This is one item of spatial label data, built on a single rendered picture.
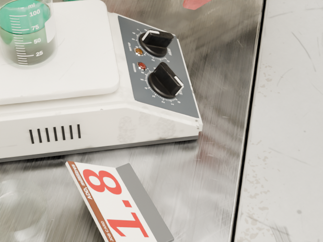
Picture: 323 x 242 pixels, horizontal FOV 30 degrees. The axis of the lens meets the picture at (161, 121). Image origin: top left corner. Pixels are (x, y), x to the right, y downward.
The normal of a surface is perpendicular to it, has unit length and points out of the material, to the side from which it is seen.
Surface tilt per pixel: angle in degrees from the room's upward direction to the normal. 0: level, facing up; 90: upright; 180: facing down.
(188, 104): 30
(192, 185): 0
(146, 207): 0
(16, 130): 90
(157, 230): 0
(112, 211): 40
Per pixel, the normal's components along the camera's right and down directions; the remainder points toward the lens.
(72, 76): 0.04, -0.64
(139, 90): 0.53, -0.61
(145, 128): 0.18, 0.76
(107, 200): 0.60, -0.70
